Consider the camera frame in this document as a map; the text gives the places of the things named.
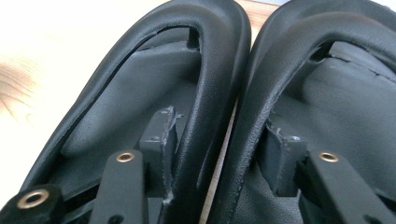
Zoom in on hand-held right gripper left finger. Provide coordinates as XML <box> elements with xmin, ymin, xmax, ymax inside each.
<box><xmin>138</xmin><ymin>105</ymin><xmax>183</xmax><ymax>204</ymax></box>

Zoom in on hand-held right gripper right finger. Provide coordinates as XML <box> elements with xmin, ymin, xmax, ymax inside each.
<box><xmin>262</xmin><ymin>119</ymin><xmax>309</xmax><ymax>198</ymax></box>

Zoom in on black insole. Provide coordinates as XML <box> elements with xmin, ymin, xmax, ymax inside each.
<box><xmin>18</xmin><ymin>0</ymin><xmax>252</xmax><ymax>224</ymax></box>
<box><xmin>206</xmin><ymin>0</ymin><xmax>396</xmax><ymax>224</ymax></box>

